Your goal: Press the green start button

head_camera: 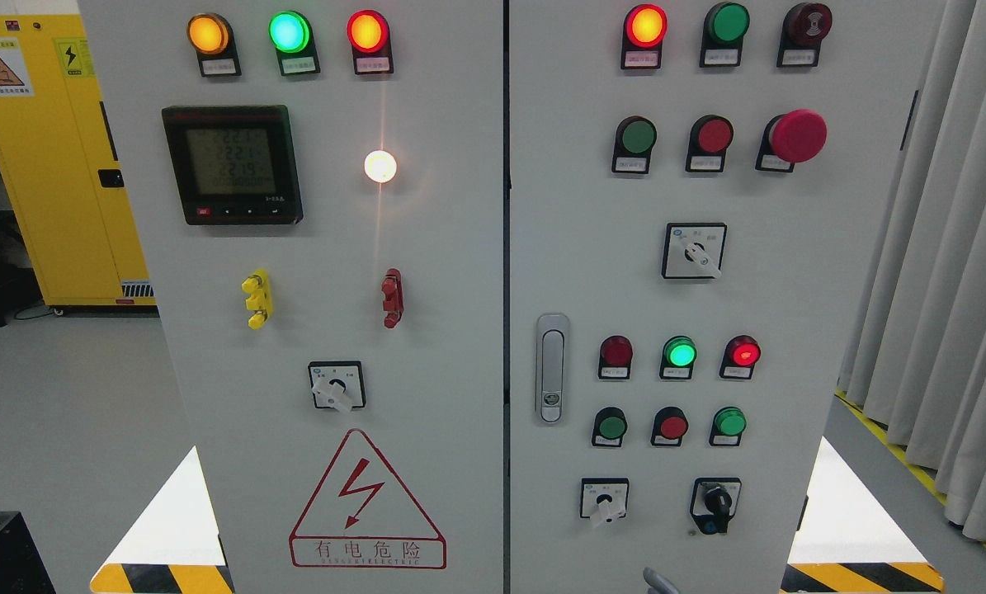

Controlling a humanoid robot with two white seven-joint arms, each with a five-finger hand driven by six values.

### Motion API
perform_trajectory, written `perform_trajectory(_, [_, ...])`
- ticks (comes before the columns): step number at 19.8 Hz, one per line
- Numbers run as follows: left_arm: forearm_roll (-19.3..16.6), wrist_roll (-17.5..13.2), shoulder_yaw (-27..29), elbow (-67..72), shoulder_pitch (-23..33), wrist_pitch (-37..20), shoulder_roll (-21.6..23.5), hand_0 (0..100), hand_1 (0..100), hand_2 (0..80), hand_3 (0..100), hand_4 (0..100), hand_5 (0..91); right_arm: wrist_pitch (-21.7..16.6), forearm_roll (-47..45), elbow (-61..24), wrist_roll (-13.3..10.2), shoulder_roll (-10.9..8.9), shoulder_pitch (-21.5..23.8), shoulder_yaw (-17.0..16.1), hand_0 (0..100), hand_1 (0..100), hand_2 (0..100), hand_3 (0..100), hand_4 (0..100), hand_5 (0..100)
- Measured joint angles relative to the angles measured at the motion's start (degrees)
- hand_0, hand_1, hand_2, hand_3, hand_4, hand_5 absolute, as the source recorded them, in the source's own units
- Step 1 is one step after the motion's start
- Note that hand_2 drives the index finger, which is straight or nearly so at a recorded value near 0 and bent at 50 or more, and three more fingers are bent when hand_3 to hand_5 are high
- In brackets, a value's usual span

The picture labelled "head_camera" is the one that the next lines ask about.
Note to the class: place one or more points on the dark green push button lower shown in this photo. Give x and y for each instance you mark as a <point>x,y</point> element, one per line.
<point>609,427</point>

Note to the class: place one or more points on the green push button upper row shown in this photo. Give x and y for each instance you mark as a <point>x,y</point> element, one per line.
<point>635,137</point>

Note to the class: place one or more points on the red push button lower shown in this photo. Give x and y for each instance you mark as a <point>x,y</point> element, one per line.
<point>670,425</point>

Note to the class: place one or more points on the bright green push button lower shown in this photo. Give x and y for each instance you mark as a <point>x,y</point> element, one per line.
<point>727,428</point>

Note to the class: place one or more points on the red push button upper row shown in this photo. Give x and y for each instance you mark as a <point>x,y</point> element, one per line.
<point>709,139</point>

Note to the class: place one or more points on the red mushroom emergency stop button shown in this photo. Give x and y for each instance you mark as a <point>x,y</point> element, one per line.
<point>790,139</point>

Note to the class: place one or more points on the grey electrical control cabinet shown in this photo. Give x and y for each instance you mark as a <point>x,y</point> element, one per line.
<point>502,117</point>

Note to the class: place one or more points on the red terminal connector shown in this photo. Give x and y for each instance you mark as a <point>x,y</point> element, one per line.
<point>392,303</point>

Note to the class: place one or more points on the dark red indicator light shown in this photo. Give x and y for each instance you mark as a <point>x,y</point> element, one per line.
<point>615,358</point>

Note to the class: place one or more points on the white glowing indicator light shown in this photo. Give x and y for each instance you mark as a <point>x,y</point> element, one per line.
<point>380,166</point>

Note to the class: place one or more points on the lit green indicator light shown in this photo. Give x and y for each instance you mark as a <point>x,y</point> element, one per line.
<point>679,354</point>

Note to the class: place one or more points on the yellow terminal connector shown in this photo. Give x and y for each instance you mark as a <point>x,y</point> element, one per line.
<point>257,286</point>

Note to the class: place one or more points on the lit red indicator light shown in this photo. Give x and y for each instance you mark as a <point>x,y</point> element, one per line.
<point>740,356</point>

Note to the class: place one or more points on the red electric hazard warning sticker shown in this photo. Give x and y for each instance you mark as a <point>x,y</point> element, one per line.
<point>361,515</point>

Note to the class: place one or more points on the black digital power meter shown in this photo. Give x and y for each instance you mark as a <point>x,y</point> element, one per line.
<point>234,165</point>

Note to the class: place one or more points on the red indicator light top left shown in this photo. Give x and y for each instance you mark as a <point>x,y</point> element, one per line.
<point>369,36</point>

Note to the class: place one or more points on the red indicator light top right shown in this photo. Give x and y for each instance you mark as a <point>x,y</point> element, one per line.
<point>643,32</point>

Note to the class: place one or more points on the green indicator light top left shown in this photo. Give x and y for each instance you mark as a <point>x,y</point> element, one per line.
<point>292,37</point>

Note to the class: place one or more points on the dark green indicator light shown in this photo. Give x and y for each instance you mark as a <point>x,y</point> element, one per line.
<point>723,30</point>

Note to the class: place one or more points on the amber indicator light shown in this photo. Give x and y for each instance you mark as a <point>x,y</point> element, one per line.
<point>212,38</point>

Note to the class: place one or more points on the dark red buzzer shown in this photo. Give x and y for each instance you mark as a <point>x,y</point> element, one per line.
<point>803,29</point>

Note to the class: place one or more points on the grey curtain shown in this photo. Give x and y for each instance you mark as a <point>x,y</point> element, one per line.
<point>917,360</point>

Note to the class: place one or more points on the yellow safety storage cabinet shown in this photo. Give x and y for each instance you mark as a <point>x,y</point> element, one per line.
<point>61,170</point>

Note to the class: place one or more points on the black box bottom left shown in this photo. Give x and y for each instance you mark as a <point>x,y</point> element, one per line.
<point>21,567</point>

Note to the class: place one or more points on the grey cabinet door handle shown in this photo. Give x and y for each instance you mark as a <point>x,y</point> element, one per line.
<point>551,340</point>

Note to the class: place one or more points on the left door rotary selector switch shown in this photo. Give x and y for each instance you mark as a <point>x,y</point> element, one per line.
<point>337,385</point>

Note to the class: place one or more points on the upper right rotary selector switch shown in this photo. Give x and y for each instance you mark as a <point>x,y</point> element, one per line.
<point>693,251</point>

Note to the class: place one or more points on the lower white rotary selector switch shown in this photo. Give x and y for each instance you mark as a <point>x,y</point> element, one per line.
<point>603,500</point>

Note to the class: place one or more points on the black knob selector switch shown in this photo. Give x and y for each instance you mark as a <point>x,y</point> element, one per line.
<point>714,502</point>

